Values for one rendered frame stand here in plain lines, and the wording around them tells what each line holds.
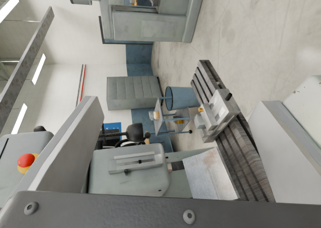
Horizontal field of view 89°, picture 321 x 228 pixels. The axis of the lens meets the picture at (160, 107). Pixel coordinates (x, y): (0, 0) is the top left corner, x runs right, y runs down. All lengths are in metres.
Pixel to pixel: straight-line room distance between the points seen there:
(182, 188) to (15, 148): 0.91
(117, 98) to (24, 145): 5.17
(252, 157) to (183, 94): 2.28
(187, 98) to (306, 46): 1.83
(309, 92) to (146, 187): 0.77
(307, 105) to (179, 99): 2.28
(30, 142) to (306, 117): 1.06
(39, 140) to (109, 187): 0.29
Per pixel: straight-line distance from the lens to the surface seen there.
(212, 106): 0.95
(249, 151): 0.88
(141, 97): 5.81
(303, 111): 0.94
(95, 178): 0.72
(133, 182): 0.70
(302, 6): 1.95
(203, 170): 1.22
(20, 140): 0.72
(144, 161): 0.68
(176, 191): 1.19
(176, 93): 2.97
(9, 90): 4.26
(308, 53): 1.83
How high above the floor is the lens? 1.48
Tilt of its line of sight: 13 degrees down
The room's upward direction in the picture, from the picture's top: 94 degrees counter-clockwise
